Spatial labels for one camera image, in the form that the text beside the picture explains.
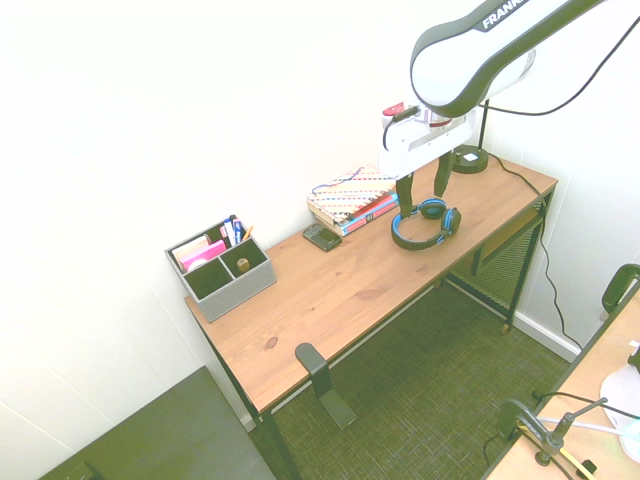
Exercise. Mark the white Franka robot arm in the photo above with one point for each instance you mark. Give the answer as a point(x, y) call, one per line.
point(450, 65)

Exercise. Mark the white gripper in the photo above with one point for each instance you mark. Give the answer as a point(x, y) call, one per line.
point(420, 147)

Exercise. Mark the light wooden robot table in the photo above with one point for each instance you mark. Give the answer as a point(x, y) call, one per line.
point(580, 380)

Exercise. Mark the orange pencil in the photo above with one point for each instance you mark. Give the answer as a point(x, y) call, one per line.
point(247, 233)

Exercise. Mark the black headphone hanger hook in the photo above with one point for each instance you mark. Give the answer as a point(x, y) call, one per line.
point(330, 395)

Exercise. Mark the black calculator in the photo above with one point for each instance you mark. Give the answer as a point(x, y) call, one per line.
point(322, 237)

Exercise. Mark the small wooden cylinder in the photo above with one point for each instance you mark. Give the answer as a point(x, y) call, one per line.
point(243, 264)

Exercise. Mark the beige notepad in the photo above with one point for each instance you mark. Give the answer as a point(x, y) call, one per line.
point(189, 248)

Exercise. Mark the dark blue marker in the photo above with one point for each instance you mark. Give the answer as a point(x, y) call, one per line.
point(232, 230)

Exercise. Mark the black camera stand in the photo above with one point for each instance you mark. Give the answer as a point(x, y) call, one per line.
point(555, 440)

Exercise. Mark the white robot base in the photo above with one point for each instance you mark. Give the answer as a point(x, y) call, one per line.
point(622, 390)

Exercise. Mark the red book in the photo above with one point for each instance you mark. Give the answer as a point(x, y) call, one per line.
point(377, 205)

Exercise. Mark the white tape roll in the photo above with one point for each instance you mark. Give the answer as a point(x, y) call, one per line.
point(198, 265)

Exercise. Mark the blue book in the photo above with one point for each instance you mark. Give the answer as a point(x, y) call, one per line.
point(367, 220)

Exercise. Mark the grey desk organizer box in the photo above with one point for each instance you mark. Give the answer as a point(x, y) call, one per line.
point(240, 292)

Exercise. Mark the black table clamp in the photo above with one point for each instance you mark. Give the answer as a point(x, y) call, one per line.
point(515, 417)

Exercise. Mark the black lamp base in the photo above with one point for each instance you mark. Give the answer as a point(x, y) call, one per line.
point(470, 161)

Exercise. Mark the white and blue pen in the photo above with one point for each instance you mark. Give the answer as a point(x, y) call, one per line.
point(239, 230)

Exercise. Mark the wooden desk with black frame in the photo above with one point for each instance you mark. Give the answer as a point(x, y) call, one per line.
point(350, 285)

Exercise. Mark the blue and black headphones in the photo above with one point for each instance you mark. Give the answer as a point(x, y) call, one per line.
point(403, 242)

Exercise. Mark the pink sticky note pad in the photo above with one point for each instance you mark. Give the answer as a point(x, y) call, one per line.
point(205, 252)

